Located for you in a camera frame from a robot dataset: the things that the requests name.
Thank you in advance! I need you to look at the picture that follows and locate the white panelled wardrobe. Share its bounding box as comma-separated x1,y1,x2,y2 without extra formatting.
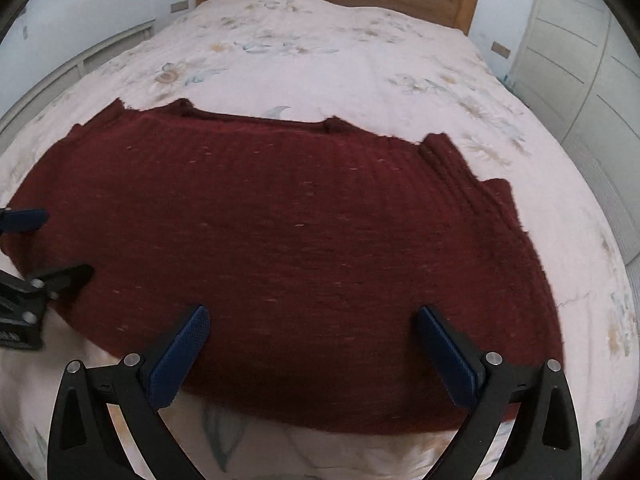
509,0,640,281

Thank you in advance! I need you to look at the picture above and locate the bed with floral duvet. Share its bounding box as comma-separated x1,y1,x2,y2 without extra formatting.
0,0,640,480

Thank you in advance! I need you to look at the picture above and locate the dark red knitted sweater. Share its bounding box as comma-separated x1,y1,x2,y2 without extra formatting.
0,98,567,436

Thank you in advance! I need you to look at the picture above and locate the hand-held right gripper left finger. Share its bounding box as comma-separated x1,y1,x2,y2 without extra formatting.
47,304,211,480

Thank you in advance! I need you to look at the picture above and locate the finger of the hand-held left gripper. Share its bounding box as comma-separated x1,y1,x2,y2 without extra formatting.
0,263,95,327
0,207,50,235

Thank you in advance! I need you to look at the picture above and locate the white low wall cabinet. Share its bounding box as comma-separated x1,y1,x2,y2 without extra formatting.
0,19,157,136

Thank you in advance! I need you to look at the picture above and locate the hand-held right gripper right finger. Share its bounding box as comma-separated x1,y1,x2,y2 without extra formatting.
411,305,584,480

